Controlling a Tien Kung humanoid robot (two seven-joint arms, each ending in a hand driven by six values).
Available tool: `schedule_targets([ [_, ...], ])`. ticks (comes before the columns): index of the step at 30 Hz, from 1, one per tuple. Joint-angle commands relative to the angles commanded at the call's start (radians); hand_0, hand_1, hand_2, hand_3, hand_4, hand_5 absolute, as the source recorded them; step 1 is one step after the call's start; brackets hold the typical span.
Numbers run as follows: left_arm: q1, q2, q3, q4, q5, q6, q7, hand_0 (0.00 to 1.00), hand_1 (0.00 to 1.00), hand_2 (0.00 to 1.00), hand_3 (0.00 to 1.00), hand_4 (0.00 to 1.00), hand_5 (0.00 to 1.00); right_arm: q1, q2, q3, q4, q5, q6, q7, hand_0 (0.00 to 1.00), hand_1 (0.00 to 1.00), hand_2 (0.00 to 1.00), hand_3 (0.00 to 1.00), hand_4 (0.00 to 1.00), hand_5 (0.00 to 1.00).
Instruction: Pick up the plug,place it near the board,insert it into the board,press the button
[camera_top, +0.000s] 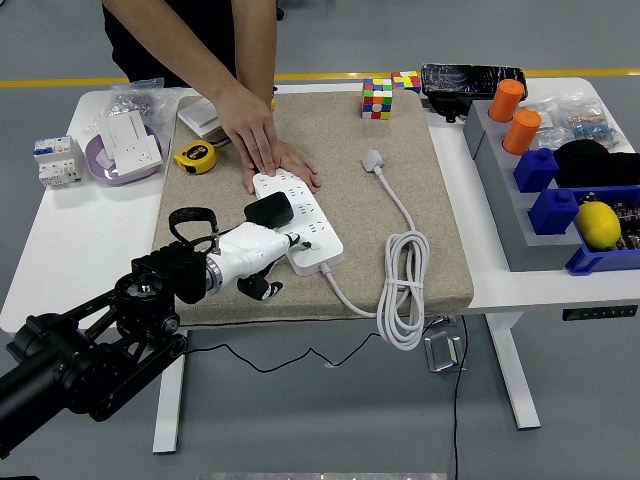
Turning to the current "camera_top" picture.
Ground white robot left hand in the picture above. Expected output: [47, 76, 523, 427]
[207, 222, 322, 302]

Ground person's left hand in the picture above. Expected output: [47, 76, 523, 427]
[243, 137, 323, 195]

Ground person's right hand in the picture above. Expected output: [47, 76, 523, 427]
[214, 84, 279, 176]

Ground black plug adapter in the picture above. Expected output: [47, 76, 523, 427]
[243, 192, 295, 231]

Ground white power strip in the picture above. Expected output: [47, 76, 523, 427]
[251, 169, 345, 277]

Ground thin black adapter cord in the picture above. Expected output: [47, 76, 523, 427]
[182, 329, 385, 375]

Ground yellow tape measure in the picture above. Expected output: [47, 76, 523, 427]
[173, 139, 220, 176]

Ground grey-brown mat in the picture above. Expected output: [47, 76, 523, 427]
[152, 90, 475, 329]

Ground person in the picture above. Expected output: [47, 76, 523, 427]
[102, 0, 239, 86]

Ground large Rubik's cube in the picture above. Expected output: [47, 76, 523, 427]
[361, 77, 395, 121]

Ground clear bag of metal parts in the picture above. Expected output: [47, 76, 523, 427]
[108, 79, 179, 124]

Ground purple bowl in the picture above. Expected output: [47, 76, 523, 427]
[84, 123, 169, 187]

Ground small Rubik's cube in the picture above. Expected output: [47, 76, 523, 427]
[390, 70, 423, 95]

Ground white table leg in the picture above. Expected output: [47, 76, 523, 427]
[487, 313, 542, 431]
[152, 329, 189, 455]

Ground black wrapped box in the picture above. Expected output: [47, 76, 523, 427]
[420, 62, 529, 124]

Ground white circuit breaker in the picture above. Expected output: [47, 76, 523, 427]
[33, 135, 84, 190]

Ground grey stepped block holder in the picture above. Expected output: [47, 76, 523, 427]
[462, 99, 594, 274]

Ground orange cylinder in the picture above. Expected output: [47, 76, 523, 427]
[488, 78, 526, 124]
[502, 109, 543, 156]

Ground blue block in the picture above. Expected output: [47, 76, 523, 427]
[513, 147, 560, 194]
[528, 188, 581, 237]

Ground clear bag of components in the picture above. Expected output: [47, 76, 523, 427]
[524, 94, 624, 154]

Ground black cloth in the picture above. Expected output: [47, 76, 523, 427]
[552, 138, 640, 190]

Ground yellow lemon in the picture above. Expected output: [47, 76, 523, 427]
[574, 200, 623, 251]

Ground blue plastic bin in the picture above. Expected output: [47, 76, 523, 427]
[565, 184, 640, 277]

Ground black table control panel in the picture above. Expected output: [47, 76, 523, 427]
[562, 305, 639, 322]

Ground dark circuit boards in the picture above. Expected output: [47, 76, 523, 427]
[579, 190, 640, 252]

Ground white square wall switch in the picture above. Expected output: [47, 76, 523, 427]
[177, 97, 226, 139]

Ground white power strip cord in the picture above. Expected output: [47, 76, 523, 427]
[319, 148, 432, 352]

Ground white wall socket panel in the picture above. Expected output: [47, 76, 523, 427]
[113, 138, 165, 177]

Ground white switch panel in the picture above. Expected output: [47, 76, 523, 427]
[96, 110, 147, 151]

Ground clear acrylic bracket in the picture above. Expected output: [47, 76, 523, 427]
[423, 329, 469, 375]

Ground black table power cable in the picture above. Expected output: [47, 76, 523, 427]
[451, 315, 470, 480]

